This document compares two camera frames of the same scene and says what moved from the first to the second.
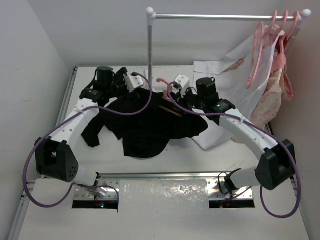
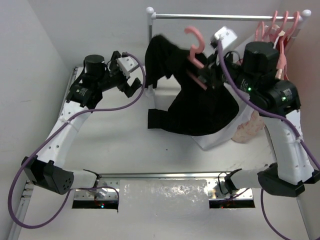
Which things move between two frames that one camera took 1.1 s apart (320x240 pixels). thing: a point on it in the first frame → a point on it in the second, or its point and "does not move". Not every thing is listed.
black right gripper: [182, 98] → [211, 69]
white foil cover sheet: [163, 196] does not move
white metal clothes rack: [151, 16] does not move
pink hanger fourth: [281, 41] does not move
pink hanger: [165, 96] → [195, 50]
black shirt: [146, 134] → [193, 110]
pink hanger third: [281, 43] does not move
